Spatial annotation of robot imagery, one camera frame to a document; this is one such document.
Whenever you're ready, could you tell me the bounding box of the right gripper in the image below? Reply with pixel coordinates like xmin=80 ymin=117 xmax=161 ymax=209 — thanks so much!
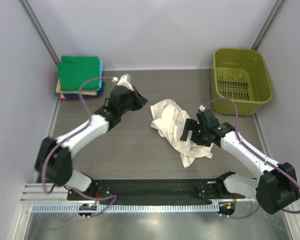
xmin=180 ymin=117 xmax=211 ymax=147

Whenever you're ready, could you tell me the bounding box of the white t shirt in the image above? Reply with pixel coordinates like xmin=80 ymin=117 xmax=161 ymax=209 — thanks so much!
xmin=150 ymin=99 xmax=213 ymax=168

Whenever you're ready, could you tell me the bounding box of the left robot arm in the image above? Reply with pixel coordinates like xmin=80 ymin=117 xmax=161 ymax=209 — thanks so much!
xmin=34 ymin=85 xmax=148 ymax=200

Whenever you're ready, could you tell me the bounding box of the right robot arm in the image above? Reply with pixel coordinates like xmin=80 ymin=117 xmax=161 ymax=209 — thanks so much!
xmin=180 ymin=109 xmax=300 ymax=215

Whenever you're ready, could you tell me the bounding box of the light blue folded t shirt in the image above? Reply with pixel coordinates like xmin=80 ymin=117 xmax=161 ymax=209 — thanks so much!
xmin=97 ymin=60 xmax=105 ymax=91

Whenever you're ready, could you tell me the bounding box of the green folded t shirt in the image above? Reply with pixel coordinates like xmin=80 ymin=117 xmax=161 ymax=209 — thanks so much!
xmin=57 ymin=55 xmax=100 ymax=92

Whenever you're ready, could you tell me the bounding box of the olive green plastic bin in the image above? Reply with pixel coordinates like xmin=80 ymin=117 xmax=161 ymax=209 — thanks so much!
xmin=210 ymin=48 xmax=273 ymax=117

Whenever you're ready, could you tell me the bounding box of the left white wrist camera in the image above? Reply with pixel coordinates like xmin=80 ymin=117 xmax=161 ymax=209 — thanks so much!
xmin=111 ymin=73 xmax=134 ymax=91

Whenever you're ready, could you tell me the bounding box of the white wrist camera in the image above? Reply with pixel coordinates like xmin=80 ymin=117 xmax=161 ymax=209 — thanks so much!
xmin=111 ymin=73 xmax=134 ymax=91
xmin=198 ymin=105 xmax=206 ymax=112

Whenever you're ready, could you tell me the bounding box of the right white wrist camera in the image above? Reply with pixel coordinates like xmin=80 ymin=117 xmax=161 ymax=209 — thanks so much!
xmin=198 ymin=105 xmax=206 ymax=112

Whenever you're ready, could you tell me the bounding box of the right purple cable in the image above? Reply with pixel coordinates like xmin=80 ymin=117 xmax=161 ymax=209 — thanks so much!
xmin=202 ymin=97 xmax=300 ymax=221

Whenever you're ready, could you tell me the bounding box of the purple cable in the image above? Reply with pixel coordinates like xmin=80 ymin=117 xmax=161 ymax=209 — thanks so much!
xmin=41 ymin=76 xmax=118 ymax=217
xmin=202 ymin=97 xmax=300 ymax=221

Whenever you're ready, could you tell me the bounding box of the slotted cable duct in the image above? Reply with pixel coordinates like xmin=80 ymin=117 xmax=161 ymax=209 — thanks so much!
xmin=31 ymin=202 xmax=220 ymax=214

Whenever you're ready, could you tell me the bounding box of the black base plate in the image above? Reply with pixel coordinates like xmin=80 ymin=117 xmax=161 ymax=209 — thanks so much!
xmin=67 ymin=178 xmax=246 ymax=202

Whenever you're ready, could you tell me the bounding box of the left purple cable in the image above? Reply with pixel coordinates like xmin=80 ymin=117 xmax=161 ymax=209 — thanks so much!
xmin=41 ymin=76 xmax=118 ymax=217

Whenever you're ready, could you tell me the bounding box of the aluminium frame rail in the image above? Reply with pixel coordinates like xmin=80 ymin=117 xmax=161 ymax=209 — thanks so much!
xmin=21 ymin=183 xmax=256 ymax=206

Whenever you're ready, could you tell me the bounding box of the right corner aluminium post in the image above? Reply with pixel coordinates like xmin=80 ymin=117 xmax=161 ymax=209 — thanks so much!
xmin=251 ymin=0 xmax=287 ymax=51

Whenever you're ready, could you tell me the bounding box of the corner aluminium post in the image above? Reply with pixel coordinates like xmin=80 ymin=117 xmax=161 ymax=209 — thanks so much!
xmin=251 ymin=0 xmax=287 ymax=51
xmin=19 ymin=0 xmax=60 ymax=65

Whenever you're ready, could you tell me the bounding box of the left corner aluminium post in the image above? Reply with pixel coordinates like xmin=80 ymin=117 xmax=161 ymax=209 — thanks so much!
xmin=19 ymin=0 xmax=60 ymax=65

